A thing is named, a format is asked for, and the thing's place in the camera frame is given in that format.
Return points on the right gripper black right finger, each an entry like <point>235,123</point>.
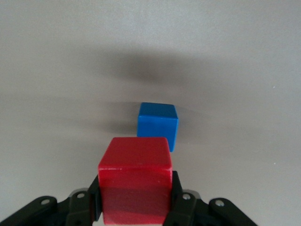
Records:
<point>185,209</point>

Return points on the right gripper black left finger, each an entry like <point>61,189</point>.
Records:
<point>80,207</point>

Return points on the red cube block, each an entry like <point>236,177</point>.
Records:
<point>135,179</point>

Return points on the blue cube block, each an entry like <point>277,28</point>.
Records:
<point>157,122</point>

